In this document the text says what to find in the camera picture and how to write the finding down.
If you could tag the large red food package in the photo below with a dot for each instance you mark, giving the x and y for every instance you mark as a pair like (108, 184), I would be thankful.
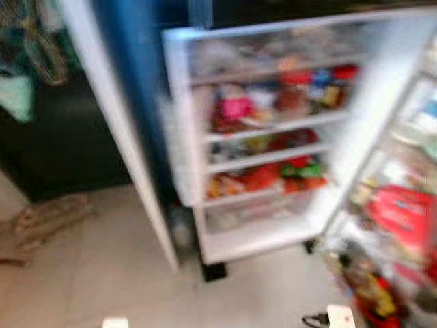
(404, 219)

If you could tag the green and red packet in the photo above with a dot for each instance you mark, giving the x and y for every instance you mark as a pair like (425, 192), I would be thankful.
(304, 174)

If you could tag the dark bottle with yellow label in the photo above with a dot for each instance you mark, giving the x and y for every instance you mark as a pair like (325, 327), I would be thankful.
(374, 294)

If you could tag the brown jar with red lid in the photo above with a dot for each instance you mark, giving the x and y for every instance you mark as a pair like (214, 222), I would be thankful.
(293, 92)

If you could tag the small red food packet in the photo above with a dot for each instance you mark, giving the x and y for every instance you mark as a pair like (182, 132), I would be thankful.
(261, 178)

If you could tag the pink food packet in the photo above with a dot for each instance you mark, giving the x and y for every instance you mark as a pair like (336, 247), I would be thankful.
(235, 111)

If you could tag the brown woven doormat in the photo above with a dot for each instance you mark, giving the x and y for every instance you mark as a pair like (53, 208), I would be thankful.
(44, 225)

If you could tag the green underwear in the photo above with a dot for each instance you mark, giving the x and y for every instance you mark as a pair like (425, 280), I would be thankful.
(15, 99)

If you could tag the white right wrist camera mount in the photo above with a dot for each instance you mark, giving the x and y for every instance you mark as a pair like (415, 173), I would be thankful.
(341, 317)

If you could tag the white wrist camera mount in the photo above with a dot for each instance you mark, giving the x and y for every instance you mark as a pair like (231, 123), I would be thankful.
(341, 317)
(115, 322)

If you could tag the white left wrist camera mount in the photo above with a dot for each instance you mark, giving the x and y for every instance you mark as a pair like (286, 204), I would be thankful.
(115, 322)

